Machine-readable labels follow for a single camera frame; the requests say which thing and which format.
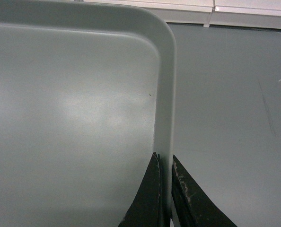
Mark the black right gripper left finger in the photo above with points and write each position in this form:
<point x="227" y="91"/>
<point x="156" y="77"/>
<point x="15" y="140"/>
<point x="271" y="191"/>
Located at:
<point x="145" y="210"/>

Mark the white bottom shelf board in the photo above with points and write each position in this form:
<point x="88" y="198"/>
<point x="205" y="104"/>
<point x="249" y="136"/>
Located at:
<point x="241" y="13"/>

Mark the grey silver serving tray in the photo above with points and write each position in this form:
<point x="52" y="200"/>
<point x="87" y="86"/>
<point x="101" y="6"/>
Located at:
<point x="86" y="97"/>

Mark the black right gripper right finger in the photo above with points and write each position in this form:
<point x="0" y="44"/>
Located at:
<point x="191" y="207"/>

